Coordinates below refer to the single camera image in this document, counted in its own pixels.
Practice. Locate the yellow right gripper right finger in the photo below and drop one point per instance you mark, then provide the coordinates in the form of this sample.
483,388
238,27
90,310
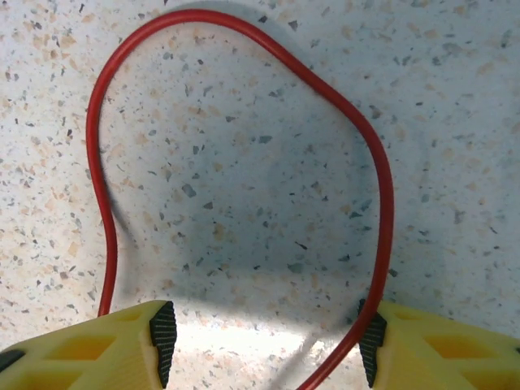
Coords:
447,353

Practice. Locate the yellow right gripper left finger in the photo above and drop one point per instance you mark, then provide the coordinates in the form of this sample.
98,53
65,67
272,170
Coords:
81,353

